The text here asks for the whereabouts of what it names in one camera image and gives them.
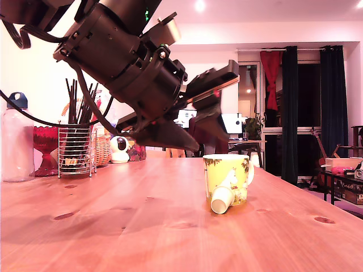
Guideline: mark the cream coffee capsule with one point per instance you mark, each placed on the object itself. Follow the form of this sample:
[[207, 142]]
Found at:
[[222, 201]]

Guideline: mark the light wooden chair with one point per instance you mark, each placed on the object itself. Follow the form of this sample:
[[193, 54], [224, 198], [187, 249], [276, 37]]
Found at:
[[175, 153]]

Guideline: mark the black framed computer monitor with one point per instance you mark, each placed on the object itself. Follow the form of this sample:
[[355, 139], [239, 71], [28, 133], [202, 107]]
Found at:
[[185, 116]]

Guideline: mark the bright white computer monitor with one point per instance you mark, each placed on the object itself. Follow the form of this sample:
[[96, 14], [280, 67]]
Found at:
[[234, 126]]

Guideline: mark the black round webcam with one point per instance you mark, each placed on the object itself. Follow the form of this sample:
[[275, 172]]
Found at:
[[237, 122]]

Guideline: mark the floral tissue box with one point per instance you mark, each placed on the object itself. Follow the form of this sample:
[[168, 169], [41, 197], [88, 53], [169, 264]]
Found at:
[[139, 154]]

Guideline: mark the dark red jacket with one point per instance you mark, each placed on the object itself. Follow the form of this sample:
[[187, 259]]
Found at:
[[210, 147]]

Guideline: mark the green potted plant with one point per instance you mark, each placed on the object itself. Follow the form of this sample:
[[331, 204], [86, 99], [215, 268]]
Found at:
[[253, 127]]

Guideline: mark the wooden desk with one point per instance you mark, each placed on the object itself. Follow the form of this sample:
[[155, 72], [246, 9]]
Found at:
[[249, 141]]

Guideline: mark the black stick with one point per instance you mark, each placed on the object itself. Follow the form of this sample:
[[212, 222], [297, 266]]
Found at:
[[76, 97], [96, 90], [90, 87], [68, 102], [73, 99]]

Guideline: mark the yellow cartoon print mug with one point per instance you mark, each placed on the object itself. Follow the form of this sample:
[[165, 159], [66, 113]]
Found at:
[[227, 170]]

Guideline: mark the red stick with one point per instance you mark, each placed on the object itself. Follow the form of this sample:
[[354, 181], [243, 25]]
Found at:
[[97, 106]]

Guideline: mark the wicker basket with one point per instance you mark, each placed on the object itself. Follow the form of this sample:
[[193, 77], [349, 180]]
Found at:
[[103, 150]]

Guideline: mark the clear plastic bag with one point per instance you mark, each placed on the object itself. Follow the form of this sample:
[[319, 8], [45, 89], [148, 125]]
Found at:
[[99, 129]]

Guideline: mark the red curtain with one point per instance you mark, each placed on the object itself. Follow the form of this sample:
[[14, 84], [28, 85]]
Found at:
[[270, 71]]

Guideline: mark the white curtain rod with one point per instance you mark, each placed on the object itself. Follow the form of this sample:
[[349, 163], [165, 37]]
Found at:
[[249, 50]]

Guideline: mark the dark curtain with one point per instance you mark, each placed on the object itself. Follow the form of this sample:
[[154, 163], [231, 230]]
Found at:
[[290, 113], [334, 99]]

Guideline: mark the round ceiling light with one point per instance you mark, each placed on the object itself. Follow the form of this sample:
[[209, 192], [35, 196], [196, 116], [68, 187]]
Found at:
[[200, 5], [360, 3]]

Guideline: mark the red glass footed bowl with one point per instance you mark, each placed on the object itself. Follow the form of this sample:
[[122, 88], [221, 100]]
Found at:
[[46, 139]]

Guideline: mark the acoustic guitar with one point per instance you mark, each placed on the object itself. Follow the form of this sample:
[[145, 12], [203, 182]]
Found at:
[[322, 163]]

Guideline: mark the black low table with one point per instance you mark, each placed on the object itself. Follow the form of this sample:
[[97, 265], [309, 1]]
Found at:
[[334, 177]]

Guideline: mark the pale wooden box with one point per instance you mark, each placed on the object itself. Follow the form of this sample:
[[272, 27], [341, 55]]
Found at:
[[342, 163]]

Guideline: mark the pink case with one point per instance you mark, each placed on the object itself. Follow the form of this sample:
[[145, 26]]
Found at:
[[339, 170]]

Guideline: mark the clear bottle with blue cap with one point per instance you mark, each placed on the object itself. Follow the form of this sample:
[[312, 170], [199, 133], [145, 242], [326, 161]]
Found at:
[[18, 141]]

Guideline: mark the dark wooden shelf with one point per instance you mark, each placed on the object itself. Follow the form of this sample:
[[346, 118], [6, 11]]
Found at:
[[358, 129]]

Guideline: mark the dark storage trunk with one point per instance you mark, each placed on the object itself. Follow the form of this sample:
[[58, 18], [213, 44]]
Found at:
[[353, 192]]

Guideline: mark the small white round camera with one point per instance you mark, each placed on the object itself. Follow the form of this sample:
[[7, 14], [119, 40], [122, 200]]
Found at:
[[119, 156]]

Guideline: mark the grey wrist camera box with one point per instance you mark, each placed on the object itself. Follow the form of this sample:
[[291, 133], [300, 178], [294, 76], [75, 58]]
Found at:
[[171, 31]]

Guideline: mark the white instant camera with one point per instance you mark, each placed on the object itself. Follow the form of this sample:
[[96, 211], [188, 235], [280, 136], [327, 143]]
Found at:
[[360, 171]]

